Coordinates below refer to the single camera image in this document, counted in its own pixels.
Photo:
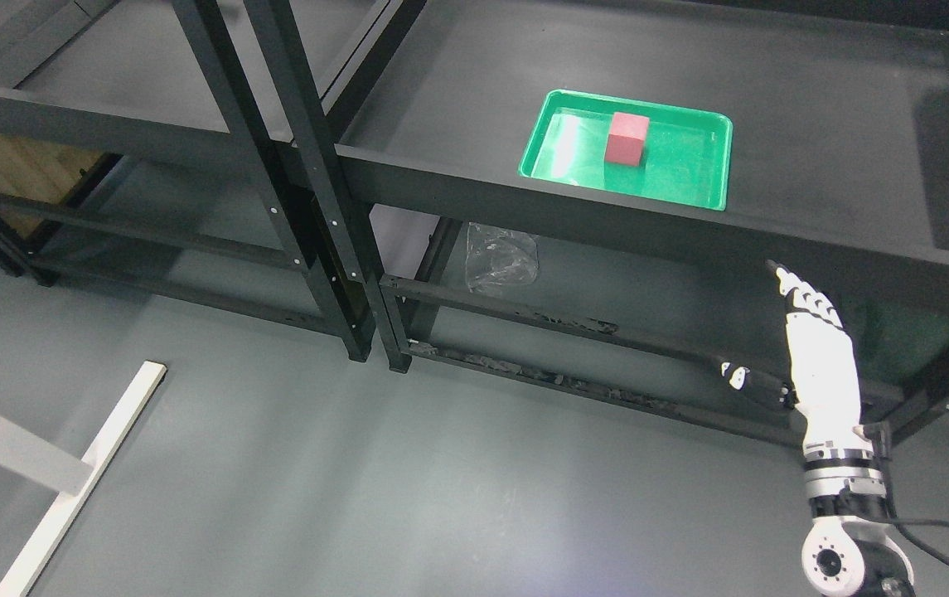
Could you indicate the pink foam block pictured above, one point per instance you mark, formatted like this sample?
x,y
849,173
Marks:
x,y
626,140

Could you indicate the white standing desk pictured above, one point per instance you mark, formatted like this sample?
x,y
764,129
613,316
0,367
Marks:
x,y
72,479

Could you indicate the clear plastic bag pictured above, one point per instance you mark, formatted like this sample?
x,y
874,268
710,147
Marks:
x,y
498,259

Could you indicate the black metal right shelf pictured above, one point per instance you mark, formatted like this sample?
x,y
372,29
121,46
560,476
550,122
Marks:
x,y
842,166

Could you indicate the green plastic tray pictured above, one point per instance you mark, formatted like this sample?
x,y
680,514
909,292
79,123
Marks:
x,y
656,151

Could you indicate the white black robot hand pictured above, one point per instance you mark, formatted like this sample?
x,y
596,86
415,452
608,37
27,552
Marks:
x,y
824,381

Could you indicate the black metal left shelf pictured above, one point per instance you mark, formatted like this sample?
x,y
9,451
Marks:
x,y
153,145

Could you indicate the black metal shelf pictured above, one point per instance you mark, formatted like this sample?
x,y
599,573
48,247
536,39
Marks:
x,y
842,166
153,145

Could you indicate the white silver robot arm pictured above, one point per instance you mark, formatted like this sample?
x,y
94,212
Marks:
x,y
847,551

